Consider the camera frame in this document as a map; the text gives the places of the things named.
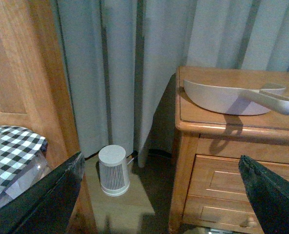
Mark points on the white plastic dustpan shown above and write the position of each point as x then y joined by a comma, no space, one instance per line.
238,101

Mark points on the black white checkered sheet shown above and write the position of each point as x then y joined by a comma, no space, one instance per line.
18,146

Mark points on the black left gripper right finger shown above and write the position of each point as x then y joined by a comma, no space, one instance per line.
268,194

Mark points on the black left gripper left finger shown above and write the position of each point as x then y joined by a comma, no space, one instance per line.
46,207

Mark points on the pale grey curtain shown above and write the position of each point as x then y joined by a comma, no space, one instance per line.
119,58

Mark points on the wooden headboard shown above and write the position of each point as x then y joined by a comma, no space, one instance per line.
33,90

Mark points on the wooden nightstand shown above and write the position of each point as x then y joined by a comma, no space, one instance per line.
208,189

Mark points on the white ribbed trash bin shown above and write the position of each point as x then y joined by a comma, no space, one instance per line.
113,169

